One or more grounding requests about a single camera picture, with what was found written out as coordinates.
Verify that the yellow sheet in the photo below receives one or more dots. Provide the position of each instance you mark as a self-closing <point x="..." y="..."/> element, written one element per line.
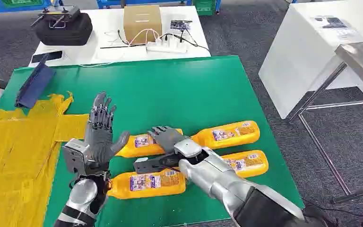
<point x="15" y="156"/>

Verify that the white table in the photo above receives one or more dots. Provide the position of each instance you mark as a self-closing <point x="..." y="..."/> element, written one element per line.
<point x="106" y="22"/>

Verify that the white desk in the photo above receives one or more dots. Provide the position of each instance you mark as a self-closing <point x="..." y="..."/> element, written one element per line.
<point x="300" y="47"/>

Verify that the blue circuit board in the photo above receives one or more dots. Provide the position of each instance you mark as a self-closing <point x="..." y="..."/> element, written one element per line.
<point x="181" y="24"/>

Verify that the grey remote controller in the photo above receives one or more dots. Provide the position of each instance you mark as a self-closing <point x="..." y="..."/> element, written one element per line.
<point x="57" y="14"/>

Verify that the green plastic crate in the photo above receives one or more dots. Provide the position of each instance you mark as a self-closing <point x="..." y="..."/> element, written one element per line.
<point x="21" y="2"/>
<point x="204" y="7"/>

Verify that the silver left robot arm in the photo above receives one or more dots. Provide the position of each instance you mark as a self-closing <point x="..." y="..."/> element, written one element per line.
<point x="82" y="194"/>

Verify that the white power strip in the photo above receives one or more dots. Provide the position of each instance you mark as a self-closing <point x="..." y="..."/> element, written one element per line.
<point x="167" y="47"/>

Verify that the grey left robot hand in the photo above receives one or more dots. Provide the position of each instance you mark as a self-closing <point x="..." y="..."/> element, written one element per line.
<point x="98" y="141"/>

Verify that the orange drink bottle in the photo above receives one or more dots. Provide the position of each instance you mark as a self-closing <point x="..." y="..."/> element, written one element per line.
<point x="137" y="145"/>
<point x="147" y="185"/>
<point x="250" y="163"/>
<point x="228" y="134"/>

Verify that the green table mat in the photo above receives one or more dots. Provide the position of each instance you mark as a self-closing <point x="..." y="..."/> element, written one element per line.
<point x="169" y="91"/>

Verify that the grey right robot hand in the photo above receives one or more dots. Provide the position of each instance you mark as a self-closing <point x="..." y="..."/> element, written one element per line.
<point x="167" y="137"/>

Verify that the brown cardboard box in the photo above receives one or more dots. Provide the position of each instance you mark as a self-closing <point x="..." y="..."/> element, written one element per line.
<point x="142" y="23"/>

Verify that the dark blue tablet case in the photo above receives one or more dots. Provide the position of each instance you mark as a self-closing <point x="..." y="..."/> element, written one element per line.
<point x="34" y="84"/>

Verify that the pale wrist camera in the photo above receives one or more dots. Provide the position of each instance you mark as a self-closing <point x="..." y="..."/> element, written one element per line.
<point x="75" y="156"/>
<point x="150" y="166"/>

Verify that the printed paper sheet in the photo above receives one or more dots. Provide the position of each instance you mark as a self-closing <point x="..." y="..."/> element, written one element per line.
<point x="335" y="23"/>

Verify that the black phone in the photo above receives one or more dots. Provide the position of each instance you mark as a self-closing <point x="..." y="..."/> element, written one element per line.
<point x="47" y="56"/>

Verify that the black carrying case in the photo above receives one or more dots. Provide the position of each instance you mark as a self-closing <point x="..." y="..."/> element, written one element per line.
<point x="65" y="33"/>

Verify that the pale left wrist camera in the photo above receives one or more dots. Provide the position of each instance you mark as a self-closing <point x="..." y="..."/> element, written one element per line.
<point x="75" y="156"/>

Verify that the blue shelf rack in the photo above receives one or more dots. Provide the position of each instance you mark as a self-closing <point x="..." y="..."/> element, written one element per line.
<point x="137" y="2"/>

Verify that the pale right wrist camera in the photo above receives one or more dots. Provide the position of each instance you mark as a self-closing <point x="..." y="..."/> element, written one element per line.
<point x="150" y="166"/>

